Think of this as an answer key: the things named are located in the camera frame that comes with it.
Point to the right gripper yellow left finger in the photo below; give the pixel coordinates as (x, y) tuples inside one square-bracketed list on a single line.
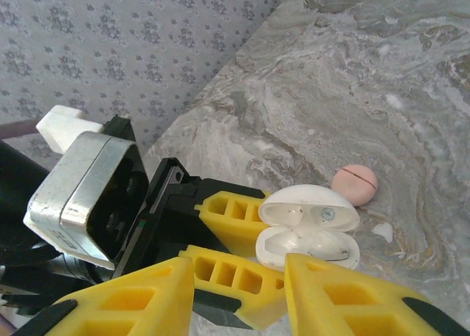
[(172, 306)]

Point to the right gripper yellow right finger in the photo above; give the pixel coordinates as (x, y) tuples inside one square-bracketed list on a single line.
[(312, 314)]

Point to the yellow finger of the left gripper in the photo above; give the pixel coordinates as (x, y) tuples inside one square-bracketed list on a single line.
[(235, 237), (264, 303)]

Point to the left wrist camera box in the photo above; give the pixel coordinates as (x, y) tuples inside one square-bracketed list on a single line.
[(73, 189)]

